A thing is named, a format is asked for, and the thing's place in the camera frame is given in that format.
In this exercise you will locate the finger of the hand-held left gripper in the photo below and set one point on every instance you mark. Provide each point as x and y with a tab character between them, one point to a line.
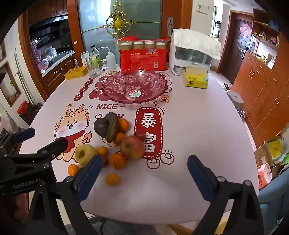
23	133
54	146

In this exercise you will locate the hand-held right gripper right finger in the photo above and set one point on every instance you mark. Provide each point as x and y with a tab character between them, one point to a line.
198	178

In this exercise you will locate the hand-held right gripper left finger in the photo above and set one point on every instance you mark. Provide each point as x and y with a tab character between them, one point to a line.
90	176

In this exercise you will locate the small orange mandarin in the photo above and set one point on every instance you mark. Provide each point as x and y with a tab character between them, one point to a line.
117	160
73	169
119	137
123	125
102	151
112	179

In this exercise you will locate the brown passion fruit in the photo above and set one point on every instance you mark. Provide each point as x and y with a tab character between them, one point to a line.
105	160

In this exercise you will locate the yellow green apple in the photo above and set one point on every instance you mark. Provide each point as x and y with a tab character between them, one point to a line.
84	154

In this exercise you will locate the dark avocado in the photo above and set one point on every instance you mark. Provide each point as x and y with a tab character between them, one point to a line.
100	127

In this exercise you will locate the red yellow apple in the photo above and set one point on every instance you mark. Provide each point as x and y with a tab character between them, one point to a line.
132	146

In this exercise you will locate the pink glass bowl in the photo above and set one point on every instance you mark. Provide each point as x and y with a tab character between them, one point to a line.
135	85

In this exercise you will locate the printed pink tablecloth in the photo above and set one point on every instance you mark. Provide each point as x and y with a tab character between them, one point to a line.
180	126

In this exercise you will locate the silver metal pole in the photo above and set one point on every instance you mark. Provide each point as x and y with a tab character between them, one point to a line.
21	74

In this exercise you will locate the pink plastic object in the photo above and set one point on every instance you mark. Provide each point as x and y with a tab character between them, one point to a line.
264	175

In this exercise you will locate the grey fluffy rug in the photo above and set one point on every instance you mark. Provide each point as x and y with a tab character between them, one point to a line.
135	228

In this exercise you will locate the wooden kitchen counter cabinet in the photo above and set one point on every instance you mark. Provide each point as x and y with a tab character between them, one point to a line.
58	72

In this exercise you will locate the cardboard box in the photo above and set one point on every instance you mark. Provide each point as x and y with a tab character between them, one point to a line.
264	151

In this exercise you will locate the light blue chair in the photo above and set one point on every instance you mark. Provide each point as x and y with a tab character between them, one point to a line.
273	192

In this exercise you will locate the yellow tin box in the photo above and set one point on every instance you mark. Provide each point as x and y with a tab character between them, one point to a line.
75	72

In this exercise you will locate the pink plastic bag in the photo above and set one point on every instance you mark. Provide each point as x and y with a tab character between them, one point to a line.
37	53

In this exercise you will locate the clear glass tumbler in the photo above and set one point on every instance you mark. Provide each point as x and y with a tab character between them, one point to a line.
93	71

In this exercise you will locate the grey round bin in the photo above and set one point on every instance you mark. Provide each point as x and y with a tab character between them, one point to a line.
237	98

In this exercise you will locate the small metal can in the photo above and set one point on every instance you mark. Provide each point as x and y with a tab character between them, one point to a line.
88	60

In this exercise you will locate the white blue carton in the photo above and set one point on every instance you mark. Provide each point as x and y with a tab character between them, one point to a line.
84	57

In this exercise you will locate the small glass jar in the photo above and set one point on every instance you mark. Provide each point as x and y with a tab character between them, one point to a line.
103	64

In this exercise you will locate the clear plastic bottle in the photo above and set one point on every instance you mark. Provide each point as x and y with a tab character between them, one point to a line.
94	56

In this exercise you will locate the yellow tissue pack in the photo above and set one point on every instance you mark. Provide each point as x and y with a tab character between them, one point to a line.
195	79

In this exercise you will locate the white squeeze bottle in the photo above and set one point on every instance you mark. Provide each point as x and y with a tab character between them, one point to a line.
110	61

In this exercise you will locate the white countertop appliance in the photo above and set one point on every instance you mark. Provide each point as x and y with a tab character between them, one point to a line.
175	58

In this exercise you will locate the red paper cup package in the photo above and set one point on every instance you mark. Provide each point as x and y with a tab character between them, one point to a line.
142	58

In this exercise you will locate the dark wooden entry door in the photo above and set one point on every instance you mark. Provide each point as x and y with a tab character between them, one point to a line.
237	56

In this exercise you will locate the white cover cloth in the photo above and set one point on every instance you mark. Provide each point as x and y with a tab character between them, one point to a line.
194	40

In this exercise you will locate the gold door ornament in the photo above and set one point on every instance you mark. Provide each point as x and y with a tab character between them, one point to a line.
117	22

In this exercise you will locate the red door decoration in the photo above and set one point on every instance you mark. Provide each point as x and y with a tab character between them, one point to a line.
245	29

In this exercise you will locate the frosted glass sliding door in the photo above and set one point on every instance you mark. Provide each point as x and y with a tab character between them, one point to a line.
146	13

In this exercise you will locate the wooden wall frame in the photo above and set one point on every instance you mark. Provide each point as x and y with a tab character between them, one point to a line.
10	95

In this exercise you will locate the brown wooden wall cabinet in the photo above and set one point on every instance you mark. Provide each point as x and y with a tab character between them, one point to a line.
259	90

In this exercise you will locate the white wall switch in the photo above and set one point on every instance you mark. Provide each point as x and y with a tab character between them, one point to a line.
202	8

